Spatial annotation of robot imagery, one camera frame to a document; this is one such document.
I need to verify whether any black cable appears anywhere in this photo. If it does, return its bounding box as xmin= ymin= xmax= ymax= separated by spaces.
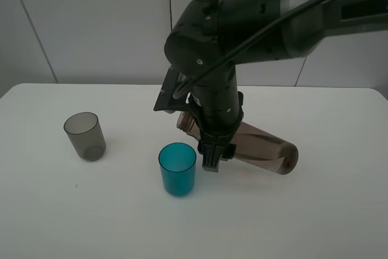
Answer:
xmin=174 ymin=0 xmax=388 ymax=99

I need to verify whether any teal translucent plastic cup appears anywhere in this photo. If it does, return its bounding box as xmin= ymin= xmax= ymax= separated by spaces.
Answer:
xmin=158 ymin=143 xmax=196 ymax=197

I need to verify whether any grey translucent plastic cup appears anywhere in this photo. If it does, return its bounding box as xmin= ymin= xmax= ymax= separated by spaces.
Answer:
xmin=64 ymin=112 xmax=106 ymax=161

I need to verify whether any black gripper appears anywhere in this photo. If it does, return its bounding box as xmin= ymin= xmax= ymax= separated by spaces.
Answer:
xmin=191 ymin=65 xmax=241 ymax=172

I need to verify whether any brown translucent plastic bottle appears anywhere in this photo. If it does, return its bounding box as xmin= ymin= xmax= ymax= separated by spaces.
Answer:
xmin=177 ymin=112 xmax=298 ymax=175

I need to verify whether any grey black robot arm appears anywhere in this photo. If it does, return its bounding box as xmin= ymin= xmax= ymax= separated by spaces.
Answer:
xmin=154 ymin=0 xmax=387 ymax=175

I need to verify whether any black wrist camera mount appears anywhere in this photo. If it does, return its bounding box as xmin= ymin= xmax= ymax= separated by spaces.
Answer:
xmin=153 ymin=65 xmax=192 ymax=113

